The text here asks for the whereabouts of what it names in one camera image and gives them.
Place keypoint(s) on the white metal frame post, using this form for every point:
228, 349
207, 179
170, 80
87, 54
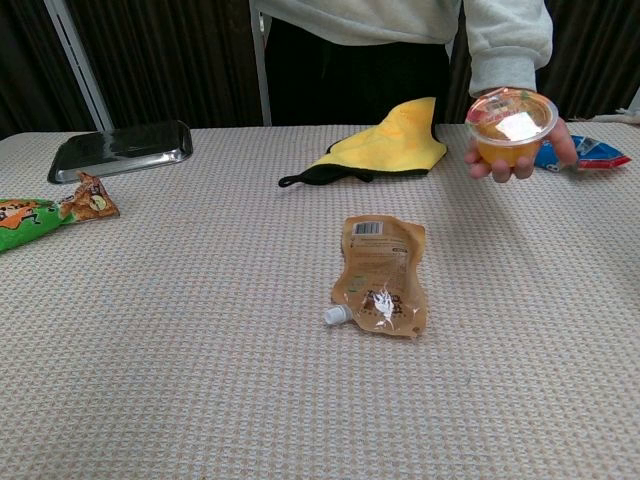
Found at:
80, 60

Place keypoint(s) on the rectangular stainless steel tray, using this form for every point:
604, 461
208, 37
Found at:
120, 150

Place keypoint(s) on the beige woven tablecloth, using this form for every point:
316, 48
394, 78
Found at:
200, 350

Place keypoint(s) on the orange jelly cup clear lid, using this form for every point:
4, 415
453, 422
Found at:
505, 150

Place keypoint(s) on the person left forearm grey sleeve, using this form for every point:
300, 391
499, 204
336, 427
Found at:
505, 50

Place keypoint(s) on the green and brown snack bag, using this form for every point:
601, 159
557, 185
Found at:
25, 220

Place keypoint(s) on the perforated white frame post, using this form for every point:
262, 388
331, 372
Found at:
260, 70

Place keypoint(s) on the person torso grey sweatshirt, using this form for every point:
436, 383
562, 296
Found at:
350, 75

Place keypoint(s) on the yellow cloth black trim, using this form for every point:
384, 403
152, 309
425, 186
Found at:
390, 145

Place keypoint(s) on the brown spout pouch white cap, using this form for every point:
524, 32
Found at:
380, 270

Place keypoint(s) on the person left hand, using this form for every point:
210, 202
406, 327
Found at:
562, 145

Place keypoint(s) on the blue and red snack bag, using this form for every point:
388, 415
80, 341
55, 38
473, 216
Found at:
595, 152

